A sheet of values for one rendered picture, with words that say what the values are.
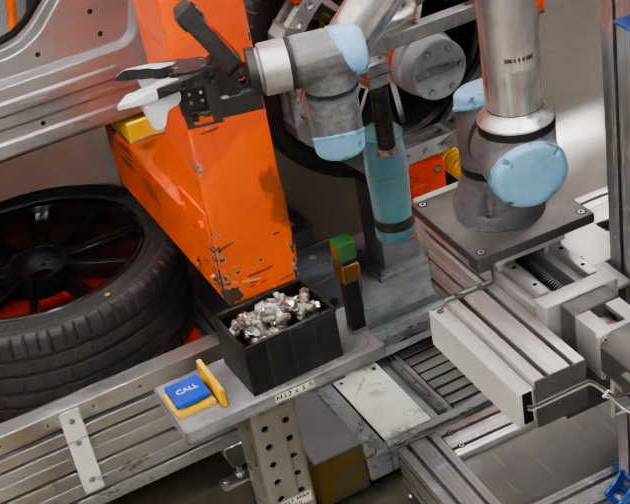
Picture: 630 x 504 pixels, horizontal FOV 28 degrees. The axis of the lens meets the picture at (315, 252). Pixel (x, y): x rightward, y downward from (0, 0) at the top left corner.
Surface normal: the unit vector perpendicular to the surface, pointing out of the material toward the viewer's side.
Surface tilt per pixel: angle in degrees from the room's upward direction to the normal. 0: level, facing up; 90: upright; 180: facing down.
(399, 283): 0
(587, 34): 0
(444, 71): 90
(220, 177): 90
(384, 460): 90
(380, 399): 0
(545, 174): 98
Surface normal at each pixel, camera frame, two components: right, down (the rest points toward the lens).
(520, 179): 0.20, 0.61
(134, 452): 0.45, 0.42
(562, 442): -0.16, -0.83
